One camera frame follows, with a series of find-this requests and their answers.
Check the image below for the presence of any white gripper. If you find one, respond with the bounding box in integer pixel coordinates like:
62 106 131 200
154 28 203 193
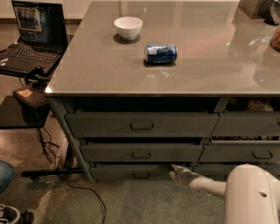
169 164 200 187

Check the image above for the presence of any brown object counter edge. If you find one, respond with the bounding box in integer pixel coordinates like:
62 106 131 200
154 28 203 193
270 26 280 52

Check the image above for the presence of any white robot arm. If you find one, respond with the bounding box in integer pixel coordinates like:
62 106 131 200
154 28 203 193
170 164 280 224

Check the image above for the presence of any black open laptop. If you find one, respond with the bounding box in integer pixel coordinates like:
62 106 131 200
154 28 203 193
0 0 68 75

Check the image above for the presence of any grey drawer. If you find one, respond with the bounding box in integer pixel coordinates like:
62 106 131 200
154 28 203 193
90 164 174 180
212 111 280 137
199 143 280 163
80 143 203 162
65 112 219 137
191 163 280 180

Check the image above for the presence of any grey cabinet frame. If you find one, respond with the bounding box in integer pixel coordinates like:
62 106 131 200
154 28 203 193
48 98 94 182

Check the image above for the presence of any blue soda can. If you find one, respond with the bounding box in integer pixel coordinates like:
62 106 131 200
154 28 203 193
144 45 178 64

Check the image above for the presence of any black laptop stand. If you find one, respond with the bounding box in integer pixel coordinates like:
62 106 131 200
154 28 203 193
0 43 86 179

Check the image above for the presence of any white ceramic bowl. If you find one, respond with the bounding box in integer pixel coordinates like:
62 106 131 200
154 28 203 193
114 17 143 40

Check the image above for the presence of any black floor cable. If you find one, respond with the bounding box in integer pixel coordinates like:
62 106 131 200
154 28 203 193
36 128 107 224

